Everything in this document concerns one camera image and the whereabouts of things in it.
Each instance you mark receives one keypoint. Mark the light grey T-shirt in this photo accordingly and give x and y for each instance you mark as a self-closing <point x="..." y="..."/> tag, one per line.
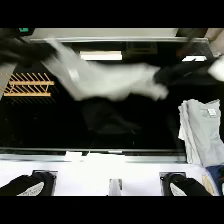
<point x="106" y="80"/>

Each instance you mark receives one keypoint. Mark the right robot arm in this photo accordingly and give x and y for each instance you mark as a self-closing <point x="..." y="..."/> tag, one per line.
<point x="183" y="71"/>

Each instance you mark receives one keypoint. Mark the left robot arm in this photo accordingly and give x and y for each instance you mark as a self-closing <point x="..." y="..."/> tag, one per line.
<point x="20" y="50"/>

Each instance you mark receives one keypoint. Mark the grey folded T-shirt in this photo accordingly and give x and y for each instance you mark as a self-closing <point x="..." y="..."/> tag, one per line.
<point x="205" y="133"/>

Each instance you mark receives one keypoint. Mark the blue garment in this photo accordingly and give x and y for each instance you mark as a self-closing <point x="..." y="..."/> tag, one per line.
<point x="218" y="173"/>

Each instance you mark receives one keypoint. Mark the silver frame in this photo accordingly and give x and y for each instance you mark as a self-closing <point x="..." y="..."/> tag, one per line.
<point x="115" y="187"/>

